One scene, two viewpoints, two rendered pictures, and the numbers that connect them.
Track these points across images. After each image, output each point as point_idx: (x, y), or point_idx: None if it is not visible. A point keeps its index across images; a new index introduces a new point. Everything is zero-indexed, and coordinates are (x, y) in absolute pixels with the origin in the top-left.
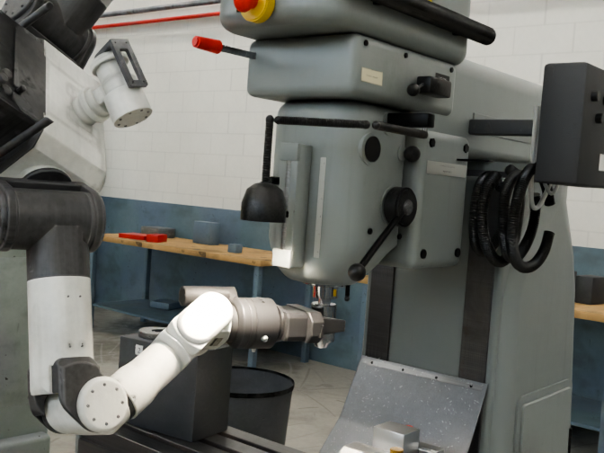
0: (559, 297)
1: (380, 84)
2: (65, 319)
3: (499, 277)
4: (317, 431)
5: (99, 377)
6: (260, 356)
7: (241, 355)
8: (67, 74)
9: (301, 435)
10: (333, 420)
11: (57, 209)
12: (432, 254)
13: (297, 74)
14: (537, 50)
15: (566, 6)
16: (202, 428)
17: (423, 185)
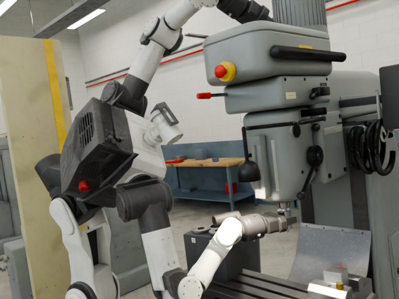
0: (397, 177)
1: (295, 98)
2: (163, 251)
3: (367, 176)
4: (271, 239)
5: (186, 277)
6: (236, 206)
7: (227, 207)
8: (138, 123)
9: (263, 242)
10: (276, 232)
11: (148, 197)
12: (333, 174)
13: (251, 101)
14: (342, 41)
15: (352, 16)
16: (231, 273)
17: (323, 141)
